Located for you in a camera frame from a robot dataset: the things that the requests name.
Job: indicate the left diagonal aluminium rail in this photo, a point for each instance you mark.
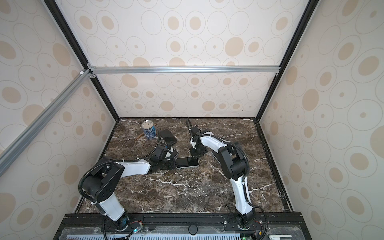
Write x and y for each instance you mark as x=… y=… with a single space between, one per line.
x=27 y=136

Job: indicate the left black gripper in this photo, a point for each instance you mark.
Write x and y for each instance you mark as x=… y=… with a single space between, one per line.
x=171 y=162

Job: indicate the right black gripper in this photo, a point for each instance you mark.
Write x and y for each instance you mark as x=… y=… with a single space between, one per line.
x=192 y=153

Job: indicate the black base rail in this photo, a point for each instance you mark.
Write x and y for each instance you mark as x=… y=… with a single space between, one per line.
x=182 y=226

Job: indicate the horizontal aluminium rail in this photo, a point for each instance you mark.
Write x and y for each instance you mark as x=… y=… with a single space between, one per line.
x=185 y=70

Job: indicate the light blue phone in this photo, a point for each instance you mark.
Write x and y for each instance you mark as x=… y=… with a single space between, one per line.
x=187 y=167
x=172 y=155

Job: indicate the black phone case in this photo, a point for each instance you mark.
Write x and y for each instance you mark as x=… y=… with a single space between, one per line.
x=168 y=137

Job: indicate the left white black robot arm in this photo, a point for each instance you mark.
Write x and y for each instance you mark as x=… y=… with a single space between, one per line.
x=99 y=183

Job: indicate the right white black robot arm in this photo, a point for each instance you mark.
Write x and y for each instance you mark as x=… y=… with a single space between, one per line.
x=235 y=166

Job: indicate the blue white tin can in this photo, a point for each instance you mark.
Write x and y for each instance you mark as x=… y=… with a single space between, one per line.
x=149 y=129

